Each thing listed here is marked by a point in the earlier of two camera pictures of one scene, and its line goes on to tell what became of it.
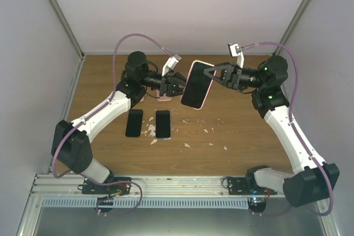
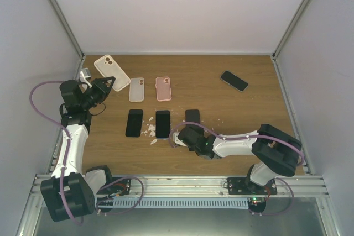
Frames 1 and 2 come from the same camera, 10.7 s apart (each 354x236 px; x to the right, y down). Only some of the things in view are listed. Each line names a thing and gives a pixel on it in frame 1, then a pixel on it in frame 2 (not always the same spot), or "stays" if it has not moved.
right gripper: (229, 74) → (198, 130)
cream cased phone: (198, 81) → (108, 68)
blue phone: (162, 124) stays
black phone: (134, 123) stays
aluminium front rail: (66, 186) stays
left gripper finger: (179, 77) → (107, 78)
